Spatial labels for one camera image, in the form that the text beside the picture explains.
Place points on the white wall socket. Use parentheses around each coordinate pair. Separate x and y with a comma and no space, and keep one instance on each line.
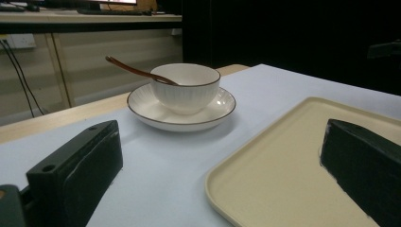
(20,41)

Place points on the white ribbed bowl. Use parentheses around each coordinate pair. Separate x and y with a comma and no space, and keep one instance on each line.
(186,86)

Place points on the black curtain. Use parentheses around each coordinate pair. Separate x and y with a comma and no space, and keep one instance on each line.
(290,34)

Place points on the white table mat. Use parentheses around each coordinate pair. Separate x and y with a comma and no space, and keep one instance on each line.
(164,170)

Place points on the white plate with dark rim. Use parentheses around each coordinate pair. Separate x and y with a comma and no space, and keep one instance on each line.
(151,108)

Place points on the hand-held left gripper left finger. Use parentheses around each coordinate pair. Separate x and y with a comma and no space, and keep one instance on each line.
(72,176)

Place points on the beige plastic tray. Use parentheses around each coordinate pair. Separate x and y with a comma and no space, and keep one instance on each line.
(283,170)

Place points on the computer monitor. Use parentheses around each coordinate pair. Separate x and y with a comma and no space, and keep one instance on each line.
(94,2)

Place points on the brown wooden spoon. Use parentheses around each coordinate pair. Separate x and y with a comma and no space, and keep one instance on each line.
(135,70)

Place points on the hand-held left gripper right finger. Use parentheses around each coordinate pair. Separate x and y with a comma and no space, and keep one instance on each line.
(365,164)

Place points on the light wooden desk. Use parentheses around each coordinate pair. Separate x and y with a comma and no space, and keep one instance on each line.
(88,17)

